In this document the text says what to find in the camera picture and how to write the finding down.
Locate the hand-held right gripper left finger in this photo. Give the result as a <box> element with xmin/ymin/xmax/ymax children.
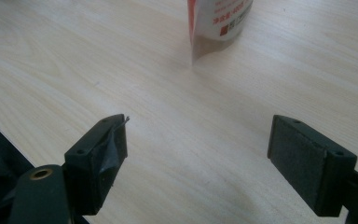
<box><xmin>63</xmin><ymin>113</ymin><xmax>131</xmax><ymax>217</ymax></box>

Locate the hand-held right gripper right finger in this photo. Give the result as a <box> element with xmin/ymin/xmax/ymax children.
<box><xmin>267</xmin><ymin>114</ymin><xmax>358</xmax><ymax>217</ymax></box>

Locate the white pouch with red print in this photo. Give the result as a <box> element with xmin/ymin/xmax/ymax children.
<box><xmin>186</xmin><ymin>0</ymin><xmax>255</xmax><ymax>64</ymax></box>

